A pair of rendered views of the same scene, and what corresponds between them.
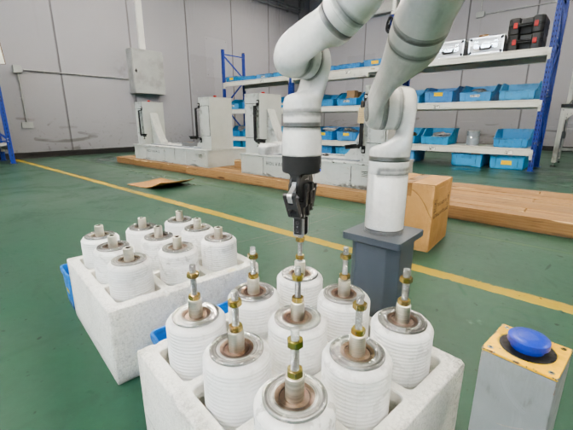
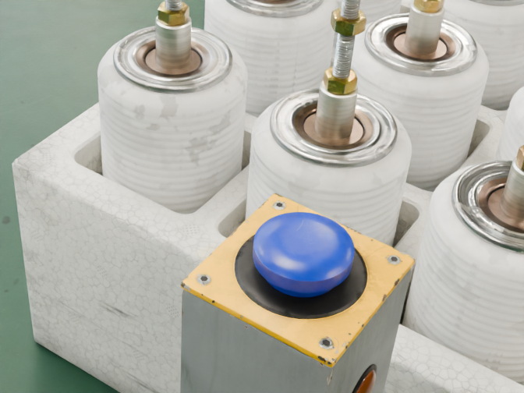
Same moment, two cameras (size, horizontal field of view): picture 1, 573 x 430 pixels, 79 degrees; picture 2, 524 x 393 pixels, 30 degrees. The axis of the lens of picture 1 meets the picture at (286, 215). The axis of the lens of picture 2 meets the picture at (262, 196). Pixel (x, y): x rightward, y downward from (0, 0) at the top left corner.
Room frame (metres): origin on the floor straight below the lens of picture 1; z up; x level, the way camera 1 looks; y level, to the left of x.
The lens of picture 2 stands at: (0.23, -0.53, 0.59)
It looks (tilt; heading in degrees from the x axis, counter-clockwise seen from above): 40 degrees down; 72
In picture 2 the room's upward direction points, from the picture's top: 5 degrees clockwise
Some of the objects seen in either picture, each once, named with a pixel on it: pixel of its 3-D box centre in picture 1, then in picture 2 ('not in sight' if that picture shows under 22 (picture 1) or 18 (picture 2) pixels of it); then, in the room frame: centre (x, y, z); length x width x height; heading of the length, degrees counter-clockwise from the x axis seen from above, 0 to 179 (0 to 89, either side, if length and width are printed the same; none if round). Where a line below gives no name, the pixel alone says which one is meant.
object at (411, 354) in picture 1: (397, 368); (485, 320); (0.49, -0.18, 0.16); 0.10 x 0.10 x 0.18
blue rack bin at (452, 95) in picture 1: (444, 95); not in sight; (4.93, -2.12, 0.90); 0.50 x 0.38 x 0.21; 139
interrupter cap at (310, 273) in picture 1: (299, 273); not in sight; (0.67, -0.03, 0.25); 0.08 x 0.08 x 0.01
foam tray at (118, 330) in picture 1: (164, 289); not in sight; (0.91, 0.35, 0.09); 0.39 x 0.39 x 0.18; 42
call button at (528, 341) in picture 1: (528, 344); (302, 260); (0.34, -0.27, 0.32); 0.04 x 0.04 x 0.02
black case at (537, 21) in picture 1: (529, 28); not in sight; (4.35, -2.74, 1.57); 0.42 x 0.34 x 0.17; 138
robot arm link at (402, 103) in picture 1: (391, 127); not in sight; (0.81, -0.24, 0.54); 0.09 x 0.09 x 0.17; 88
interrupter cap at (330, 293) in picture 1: (344, 293); not in sight; (0.58, -0.11, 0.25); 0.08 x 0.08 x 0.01
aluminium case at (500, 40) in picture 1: (488, 47); not in sight; (4.60, -2.45, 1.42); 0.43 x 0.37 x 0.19; 142
